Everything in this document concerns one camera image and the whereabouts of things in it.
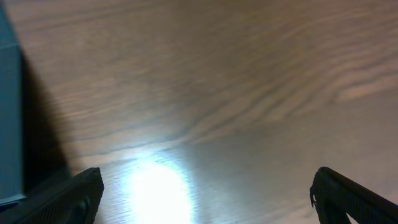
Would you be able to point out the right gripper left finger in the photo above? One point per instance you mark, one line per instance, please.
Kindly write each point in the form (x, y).
(74, 201)

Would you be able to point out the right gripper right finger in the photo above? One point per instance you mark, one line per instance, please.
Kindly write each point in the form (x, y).
(338, 199)

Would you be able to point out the dark green box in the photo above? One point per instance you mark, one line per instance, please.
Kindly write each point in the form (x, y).
(31, 157)

